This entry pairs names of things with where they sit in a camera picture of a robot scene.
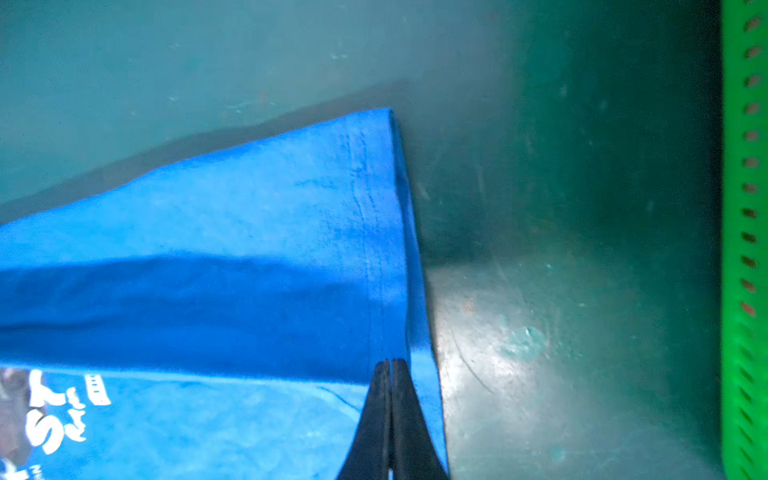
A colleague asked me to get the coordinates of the green plastic basket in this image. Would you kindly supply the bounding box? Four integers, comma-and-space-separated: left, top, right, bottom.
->
721, 0, 767, 480

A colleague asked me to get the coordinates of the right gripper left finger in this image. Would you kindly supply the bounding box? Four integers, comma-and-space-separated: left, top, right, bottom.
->
336, 361, 391, 480

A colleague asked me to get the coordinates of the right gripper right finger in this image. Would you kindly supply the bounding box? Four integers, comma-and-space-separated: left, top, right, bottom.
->
390, 359, 449, 480

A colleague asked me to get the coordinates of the blue panda print t-shirt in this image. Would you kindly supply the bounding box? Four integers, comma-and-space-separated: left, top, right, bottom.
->
1, 109, 449, 479

